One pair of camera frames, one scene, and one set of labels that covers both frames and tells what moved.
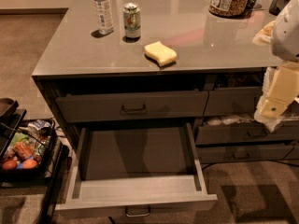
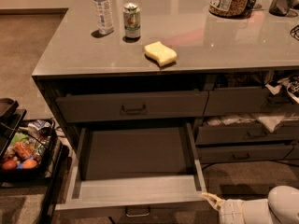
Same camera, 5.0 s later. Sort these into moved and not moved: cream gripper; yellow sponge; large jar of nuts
Moved: cream gripper
Not moved: large jar of nuts; yellow sponge
